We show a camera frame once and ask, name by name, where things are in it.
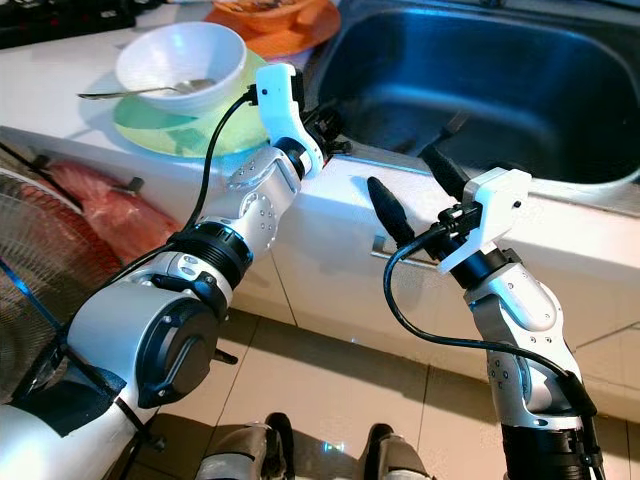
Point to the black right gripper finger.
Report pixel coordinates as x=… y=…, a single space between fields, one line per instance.
x=446 y=173
x=393 y=212

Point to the silver metal spoon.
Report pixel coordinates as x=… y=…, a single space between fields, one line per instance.
x=195 y=86

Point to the light green plate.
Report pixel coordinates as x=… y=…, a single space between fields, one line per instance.
x=170 y=133

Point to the orange plate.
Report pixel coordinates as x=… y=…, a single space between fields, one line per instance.
x=290 y=40

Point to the stainless steel sink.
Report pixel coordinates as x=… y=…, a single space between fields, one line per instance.
x=510 y=80

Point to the orange bowl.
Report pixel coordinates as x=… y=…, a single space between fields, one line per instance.
x=270 y=10

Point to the metal grille floor fan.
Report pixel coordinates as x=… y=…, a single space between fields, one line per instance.
x=40 y=270

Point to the red plastic bag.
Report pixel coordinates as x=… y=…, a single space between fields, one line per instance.
x=110 y=215

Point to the grey robot right leg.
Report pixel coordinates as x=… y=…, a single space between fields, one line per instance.
x=400 y=458

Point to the grey robot leg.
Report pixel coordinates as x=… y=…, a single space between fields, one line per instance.
x=400 y=458
x=245 y=455

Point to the black power strip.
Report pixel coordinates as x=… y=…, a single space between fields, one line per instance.
x=60 y=20

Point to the grey robot left leg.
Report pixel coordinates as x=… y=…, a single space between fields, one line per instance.
x=245 y=455

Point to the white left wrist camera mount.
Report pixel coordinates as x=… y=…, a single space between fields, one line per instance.
x=278 y=105

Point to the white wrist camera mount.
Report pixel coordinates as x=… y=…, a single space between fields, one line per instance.
x=278 y=105
x=500 y=200

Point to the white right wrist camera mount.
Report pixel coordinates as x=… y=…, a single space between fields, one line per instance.
x=500 y=200

